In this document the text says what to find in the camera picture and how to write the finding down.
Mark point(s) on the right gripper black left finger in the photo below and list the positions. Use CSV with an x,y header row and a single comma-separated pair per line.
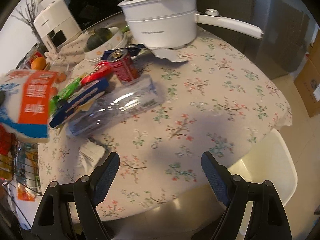
x,y
69,211

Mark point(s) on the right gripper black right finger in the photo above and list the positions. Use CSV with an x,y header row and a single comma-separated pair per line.
x,y
253,211

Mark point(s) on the white tissue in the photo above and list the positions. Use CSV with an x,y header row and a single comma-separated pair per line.
x,y
89,156

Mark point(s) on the orange white blue carton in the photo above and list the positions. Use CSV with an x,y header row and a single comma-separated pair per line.
x,y
25,109

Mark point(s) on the green snack wrapper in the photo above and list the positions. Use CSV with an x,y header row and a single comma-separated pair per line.
x,y
59,95

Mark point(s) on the blue torn cardboard box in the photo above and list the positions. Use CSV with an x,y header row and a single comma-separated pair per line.
x,y
72,105

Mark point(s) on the clear plastic water bottle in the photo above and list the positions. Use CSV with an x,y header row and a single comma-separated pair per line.
x,y
126,101

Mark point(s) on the red soda can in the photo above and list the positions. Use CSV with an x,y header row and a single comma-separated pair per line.
x,y
122,65

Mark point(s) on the red noodle bowl lid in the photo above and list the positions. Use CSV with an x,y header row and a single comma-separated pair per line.
x,y
102,69

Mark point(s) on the white plastic chair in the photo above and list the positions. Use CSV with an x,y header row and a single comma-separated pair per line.
x,y
271,160

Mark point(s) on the floral tablecloth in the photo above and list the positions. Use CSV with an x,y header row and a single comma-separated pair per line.
x,y
217,100

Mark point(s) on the brown cardboard box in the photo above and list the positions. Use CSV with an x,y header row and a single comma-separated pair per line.
x,y
307,81

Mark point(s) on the large orange fruit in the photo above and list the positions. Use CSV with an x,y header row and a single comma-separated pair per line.
x,y
38,63

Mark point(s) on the clear glass jar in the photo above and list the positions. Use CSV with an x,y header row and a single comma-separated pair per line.
x,y
57,63

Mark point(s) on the dark green squash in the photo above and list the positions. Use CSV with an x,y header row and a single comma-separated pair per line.
x,y
99,37

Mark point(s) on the white floral ceramic bowl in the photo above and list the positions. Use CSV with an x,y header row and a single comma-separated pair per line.
x,y
117,40

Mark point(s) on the white air fryer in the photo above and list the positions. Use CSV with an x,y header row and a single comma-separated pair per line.
x,y
56,26

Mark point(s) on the white electric cooking pot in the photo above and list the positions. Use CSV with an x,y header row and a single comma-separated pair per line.
x,y
171,24

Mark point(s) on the black wire basket rack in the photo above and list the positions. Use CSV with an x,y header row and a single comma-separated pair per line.
x,y
20,177

